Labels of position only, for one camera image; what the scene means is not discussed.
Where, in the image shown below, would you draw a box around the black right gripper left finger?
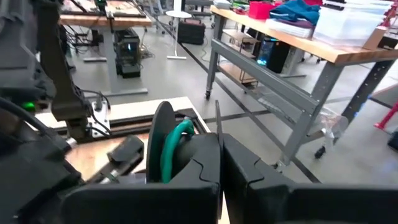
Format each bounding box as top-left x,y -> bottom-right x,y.
60,133 -> 223,224

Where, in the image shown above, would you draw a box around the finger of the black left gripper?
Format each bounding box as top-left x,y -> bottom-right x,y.
86,134 -> 146,185

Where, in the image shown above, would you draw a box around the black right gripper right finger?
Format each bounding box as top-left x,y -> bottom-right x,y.
222,133 -> 398,224

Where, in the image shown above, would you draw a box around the black cord spool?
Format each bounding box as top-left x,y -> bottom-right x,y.
145,100 -> 226,184

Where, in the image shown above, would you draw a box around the green cord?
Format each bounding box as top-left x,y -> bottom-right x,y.
159,119 -> 196,184

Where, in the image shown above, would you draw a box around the black computer tower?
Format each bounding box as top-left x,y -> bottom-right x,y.
113,27 -> 142,79

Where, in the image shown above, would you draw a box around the red stand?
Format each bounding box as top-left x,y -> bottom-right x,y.
374,101 -> 398,131

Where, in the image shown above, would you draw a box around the white round stand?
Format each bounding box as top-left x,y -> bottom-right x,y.
164,0 -> 193,60

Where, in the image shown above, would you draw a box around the black equipment case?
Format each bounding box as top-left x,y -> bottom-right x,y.
177,18 -> 207,46

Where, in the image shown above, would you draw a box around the wooden crate shelf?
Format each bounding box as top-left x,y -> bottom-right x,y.
221,29 -> 259,88

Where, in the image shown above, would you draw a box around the computer tower with blue lights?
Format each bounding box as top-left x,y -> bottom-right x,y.
256,36 -> 293,75

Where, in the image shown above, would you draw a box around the white folded stack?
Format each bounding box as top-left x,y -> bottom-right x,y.
265,17 -> 315,39

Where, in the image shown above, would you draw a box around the cardboard piece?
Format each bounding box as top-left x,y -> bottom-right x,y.
361,26 -> 389,51

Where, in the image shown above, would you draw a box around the clear plastic bins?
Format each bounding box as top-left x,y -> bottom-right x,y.
312,0 -> 395,48

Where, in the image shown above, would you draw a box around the red bin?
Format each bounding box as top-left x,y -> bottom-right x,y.
248,1 -> 282,21

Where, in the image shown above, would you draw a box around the blue cloth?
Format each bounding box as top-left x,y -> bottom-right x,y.
269,0 -> 322,27

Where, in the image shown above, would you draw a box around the white metal bracket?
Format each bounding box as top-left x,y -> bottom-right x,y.
89,100 -> 112,138

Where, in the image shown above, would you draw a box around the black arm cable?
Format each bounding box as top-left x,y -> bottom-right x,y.
0,96 -> 77,149

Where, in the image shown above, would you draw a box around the wooden workbench with grey frame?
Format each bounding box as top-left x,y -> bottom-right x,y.
205,4 -> 398,167

